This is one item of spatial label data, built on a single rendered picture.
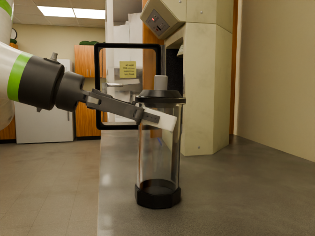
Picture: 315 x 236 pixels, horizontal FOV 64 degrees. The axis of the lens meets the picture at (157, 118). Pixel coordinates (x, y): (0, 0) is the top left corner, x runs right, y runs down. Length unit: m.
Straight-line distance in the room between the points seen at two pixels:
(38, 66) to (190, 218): 0.39
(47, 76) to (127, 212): 0.30
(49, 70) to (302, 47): 0.88
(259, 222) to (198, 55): 0.59
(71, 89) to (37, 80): 0.06
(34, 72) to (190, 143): 0.61
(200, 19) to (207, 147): 0.46
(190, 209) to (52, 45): 6.21
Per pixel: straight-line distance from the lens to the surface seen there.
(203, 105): 0.92
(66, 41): 6.55
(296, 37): 1.12
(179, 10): 0.93
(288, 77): 1.12
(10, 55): 0.51
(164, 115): 0.48
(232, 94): 1.39
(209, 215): 0.53
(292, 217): 0.58
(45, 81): 0.48
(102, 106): 0.45
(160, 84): 0.52
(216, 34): 0.96
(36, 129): 5.96
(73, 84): 0.49
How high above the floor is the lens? 1.18
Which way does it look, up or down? 7 degrees down
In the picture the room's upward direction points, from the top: straight up
